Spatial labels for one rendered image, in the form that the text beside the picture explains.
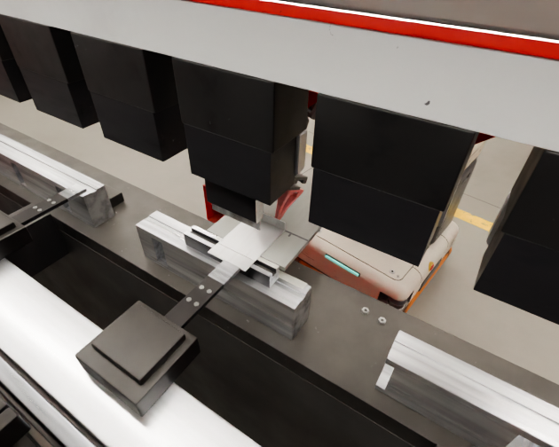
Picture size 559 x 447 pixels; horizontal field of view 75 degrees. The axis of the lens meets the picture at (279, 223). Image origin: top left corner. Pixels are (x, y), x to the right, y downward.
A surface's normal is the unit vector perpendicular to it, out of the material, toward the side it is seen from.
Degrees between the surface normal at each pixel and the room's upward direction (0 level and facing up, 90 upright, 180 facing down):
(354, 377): 0
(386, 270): 0
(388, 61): 90
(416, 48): 90
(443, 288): 0
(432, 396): 90
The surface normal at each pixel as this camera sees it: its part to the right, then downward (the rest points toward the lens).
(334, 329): 0.02, -0.76
